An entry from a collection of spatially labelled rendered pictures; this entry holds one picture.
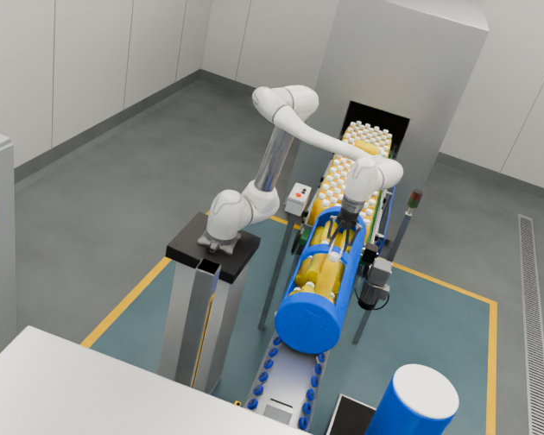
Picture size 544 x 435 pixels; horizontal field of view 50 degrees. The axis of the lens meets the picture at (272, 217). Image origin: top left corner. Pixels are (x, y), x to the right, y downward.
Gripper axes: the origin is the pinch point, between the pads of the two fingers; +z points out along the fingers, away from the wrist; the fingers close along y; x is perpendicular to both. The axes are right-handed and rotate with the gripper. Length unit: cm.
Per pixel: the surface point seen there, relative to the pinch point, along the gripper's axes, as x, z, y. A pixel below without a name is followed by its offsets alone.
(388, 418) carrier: -25, 55, 43
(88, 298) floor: 69, 145, -142
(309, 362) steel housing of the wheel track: -13, 52, 5
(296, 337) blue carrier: -11.5, 42.2, -3.7
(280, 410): -56, 37, -1
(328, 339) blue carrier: -11.6, 36.9, 9.3
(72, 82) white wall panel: 232, 77, -256
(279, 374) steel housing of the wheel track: -25, 52, -6
